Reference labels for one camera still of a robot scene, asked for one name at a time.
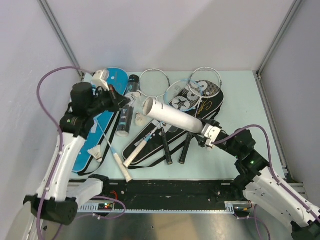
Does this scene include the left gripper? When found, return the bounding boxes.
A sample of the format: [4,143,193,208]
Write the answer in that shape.
[87,84,131,118]

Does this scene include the black shuttlecock tube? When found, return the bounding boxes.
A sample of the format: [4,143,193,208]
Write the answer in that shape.
[116,74,140,137]

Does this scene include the white shuttlecock tube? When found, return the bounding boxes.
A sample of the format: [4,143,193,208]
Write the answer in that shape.
[142,98,204,134]

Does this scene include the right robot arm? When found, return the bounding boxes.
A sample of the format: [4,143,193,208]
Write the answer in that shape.
[195,119,320,240]

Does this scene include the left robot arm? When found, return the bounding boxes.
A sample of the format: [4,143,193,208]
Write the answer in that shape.
[23,82,131,226]

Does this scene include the white shuttlecock centre table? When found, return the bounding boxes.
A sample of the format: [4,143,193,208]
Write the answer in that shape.
[134,112,147,127]

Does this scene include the white shuttlecock table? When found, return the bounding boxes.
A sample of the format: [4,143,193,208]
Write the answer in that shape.
[134,112,147,127]
[87,145,102,163]

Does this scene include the black racket bag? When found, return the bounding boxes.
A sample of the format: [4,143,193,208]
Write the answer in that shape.
[124,90,224,165]

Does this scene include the white racket left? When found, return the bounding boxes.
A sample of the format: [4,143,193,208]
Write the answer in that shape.
[139,68,173,165]

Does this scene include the white racket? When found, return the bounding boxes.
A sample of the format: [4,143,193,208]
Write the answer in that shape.
[139,68,173,165]
[178,66,223,165]

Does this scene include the blue racket on black bag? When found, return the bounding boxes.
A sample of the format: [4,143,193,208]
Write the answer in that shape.
[123,79,202,168]

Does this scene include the white racket right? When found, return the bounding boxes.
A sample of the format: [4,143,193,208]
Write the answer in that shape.
[178,66,223,165]

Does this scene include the blue racket bag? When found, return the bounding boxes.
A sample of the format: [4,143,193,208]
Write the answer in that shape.
[72,67,129,176]

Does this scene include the white shuttlecock right table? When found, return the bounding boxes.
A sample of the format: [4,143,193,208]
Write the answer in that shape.
[87,145,102,163]

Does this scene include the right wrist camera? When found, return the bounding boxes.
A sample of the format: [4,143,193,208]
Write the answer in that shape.
[201,124,221,147]

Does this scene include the white cable duct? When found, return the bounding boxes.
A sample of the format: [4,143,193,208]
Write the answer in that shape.
[77,201,253,215]

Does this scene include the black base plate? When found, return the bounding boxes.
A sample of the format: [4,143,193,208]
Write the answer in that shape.
[68,178,251,211]

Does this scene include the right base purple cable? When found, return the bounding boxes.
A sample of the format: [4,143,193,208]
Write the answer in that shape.
[236,203,271,240]

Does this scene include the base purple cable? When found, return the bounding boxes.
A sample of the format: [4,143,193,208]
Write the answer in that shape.
[74,196,127,221]
[236,203,271,240]

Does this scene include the aluminium frame post left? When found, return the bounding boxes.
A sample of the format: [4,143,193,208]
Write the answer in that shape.
[37,0,80,67]

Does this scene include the aluminium frame post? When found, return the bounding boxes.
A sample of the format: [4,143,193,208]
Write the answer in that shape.
[37,0,80,67]
[256,0,305,77]

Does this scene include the aluminium rail right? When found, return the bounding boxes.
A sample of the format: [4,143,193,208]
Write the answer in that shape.
[253,71,307,197]

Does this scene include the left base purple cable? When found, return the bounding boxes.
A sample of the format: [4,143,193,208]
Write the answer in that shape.
[74,196,127,221]

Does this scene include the aluminium frame post right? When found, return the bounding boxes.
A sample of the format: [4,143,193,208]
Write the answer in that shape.
[256,0,305,77]

